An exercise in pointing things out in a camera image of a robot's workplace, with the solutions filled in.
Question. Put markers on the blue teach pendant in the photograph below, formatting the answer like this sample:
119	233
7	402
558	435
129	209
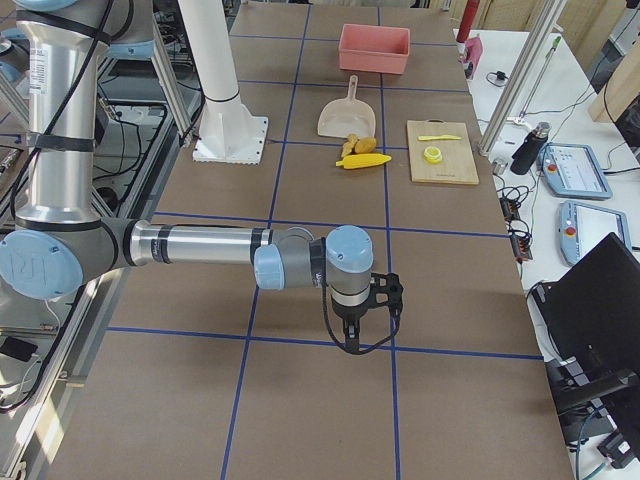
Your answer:
572	171
583	226

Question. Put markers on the tan toy ginger root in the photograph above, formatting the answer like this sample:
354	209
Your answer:
349	145

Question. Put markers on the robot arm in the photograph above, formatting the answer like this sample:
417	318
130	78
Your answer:
61	243

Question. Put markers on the yellow lemon slices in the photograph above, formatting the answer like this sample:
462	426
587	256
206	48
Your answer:
433	155

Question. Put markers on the brown toy potato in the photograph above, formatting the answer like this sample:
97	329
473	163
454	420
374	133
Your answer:
365	145

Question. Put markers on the yellow toy corn cob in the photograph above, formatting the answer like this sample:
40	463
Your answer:
360	161

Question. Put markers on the blue teach pendant far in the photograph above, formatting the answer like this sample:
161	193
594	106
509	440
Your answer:
572	171

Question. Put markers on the black water bottle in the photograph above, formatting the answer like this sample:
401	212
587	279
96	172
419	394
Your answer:
524	157

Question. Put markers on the beige plastic dustpan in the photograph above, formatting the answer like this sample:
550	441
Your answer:
348	115

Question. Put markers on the pink plastic bin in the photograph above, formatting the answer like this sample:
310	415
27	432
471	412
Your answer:
371	48

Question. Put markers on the aluminium frame post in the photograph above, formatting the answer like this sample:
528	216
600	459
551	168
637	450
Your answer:
538	35

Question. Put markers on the yellow plastic knife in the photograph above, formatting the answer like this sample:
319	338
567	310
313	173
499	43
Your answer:
433	138

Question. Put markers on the blue teach pendant near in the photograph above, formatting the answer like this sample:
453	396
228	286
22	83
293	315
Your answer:
583	226

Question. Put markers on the red fire extinguisher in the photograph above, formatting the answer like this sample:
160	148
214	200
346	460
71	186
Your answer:
467	20

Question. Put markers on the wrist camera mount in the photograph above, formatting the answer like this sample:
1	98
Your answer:
386	291

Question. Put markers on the metal grabber rod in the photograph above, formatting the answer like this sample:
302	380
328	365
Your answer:
519	118

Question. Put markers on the black monitor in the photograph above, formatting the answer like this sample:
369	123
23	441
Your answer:
592	315

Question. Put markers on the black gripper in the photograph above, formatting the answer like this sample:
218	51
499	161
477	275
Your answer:
349	315

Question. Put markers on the wooden cutting board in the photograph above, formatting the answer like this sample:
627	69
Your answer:
458	165

